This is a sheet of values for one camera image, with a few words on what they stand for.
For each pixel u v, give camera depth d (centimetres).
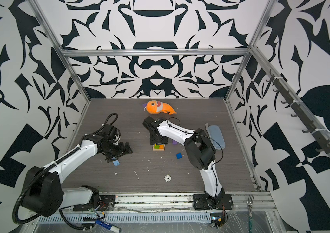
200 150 52
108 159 76
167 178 82
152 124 66
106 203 74
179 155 92
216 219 72
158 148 91
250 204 75
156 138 77
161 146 91
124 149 76
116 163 86
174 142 60
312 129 51
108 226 68
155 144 85
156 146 91
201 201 74
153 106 105
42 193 40
